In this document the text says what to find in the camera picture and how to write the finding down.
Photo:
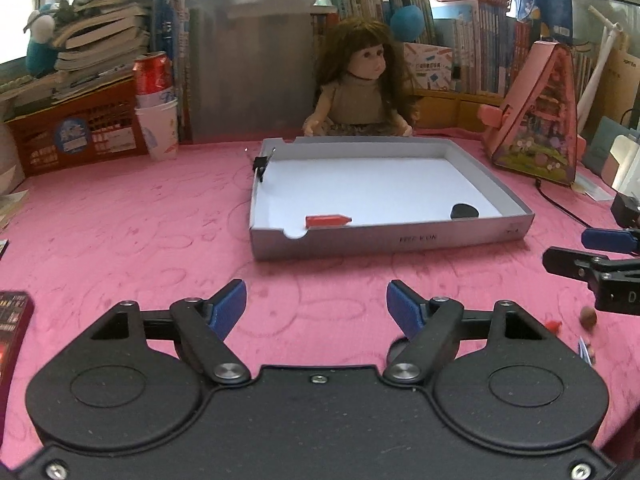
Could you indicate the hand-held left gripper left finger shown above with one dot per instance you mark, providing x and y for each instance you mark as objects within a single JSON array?
[{"x": 227, "y": 307}]

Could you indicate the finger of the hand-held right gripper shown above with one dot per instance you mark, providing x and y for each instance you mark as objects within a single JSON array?
[
  {"x": 607, "y": 240},
  {"x": 565, "y": 262}
]

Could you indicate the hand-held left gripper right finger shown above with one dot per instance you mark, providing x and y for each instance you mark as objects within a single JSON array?
[{"x": 402, "y": 310}]

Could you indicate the black round disc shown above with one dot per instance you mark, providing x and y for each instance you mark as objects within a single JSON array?
[{"x": 396, "y": 352}]

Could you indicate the small red toy piece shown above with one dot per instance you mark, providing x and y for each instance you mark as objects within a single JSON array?
[{"x": 553, "y": 325}]

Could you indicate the blue white clip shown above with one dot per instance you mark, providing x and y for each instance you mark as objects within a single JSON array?
[{"x": 585, "y": 350}]

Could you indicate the grey shallow cardboard tray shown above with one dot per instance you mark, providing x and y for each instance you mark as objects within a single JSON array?
[{"x": 370, "y": 185}]

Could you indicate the brown nut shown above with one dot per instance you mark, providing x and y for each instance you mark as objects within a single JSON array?
[{"x": 588, "y": 317}]

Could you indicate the clear plastic packet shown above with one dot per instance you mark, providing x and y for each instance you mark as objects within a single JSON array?
[{"x": 590, "y": 189}]

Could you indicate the white open box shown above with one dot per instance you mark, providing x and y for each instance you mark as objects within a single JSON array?
[{"x": 625, "y": 160}]

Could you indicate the grey-blue folder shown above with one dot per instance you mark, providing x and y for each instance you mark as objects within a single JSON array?
[{"x": 597, "y": 147}]

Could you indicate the pink printed tablecloth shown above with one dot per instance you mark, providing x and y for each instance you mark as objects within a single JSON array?
[{"x": 150, "y": 240}]

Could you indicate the black guitar pick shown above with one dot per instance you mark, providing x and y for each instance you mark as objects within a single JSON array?
[{"x": 464, "y": 211}]

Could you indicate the red crayon-shaped eraser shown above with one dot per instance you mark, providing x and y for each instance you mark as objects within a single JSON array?
[{"x": 327, "y": 220}]

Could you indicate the pink triangular toy house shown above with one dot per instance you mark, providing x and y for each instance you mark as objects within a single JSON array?
[{"x": 537, "y": 120}]

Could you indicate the small black binder clip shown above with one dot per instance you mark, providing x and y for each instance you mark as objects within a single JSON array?
[{"x": 260, "y": 164}]

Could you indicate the brown cardboard box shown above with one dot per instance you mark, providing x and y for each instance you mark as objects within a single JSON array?
[{"x": 622, "y": 85}]

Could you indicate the white plastic tube stand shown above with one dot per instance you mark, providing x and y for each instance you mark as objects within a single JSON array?
[{"x": 600, "y": 55}]

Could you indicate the white paper cup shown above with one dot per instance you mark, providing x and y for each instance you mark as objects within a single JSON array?
[{"x": 159, "y": 127}]

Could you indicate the dark red book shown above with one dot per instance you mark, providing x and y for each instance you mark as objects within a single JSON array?
[{"x": 12, "y": 325}]

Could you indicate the long-haired brown doll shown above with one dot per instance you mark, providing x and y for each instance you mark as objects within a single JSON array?
[{"x": 357, "y": 95}]

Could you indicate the orange plastic crate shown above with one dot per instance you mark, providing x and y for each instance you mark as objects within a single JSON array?
[{"x": 65, "y": 135}]

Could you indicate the white colourful printed box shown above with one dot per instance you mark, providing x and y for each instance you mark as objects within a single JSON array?
[{"x": 429, "y": 67}]

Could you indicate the grey metal bin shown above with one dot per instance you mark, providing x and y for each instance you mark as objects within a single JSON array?
[{"x": 250, "y": 70}]

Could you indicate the loose papers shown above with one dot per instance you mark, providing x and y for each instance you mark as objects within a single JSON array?
[{"x": 10, "y": 207}]

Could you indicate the blue printed package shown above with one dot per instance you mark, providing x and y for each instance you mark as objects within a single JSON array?
[{"x": 547, "y": 2}]

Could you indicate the red soda can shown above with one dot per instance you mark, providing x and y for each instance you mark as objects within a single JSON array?
[{"x": 151, "y": 74}]

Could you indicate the row of thin blue books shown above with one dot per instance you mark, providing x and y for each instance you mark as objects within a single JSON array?
[{"x": 172, "y": 60}]

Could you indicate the large blue plush toy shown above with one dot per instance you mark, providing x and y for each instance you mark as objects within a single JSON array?
[{"x": 407, "y": 22}]

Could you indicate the stack of worn books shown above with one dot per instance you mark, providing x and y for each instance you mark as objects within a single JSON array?
[{"x": 100, "y": 45}]

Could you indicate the row of upright books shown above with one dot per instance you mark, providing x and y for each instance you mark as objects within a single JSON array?
[{"x": 365, "y": 5}]

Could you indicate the blue and white plush toy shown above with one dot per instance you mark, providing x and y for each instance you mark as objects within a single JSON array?
[{"x": 40, "y": 42}]

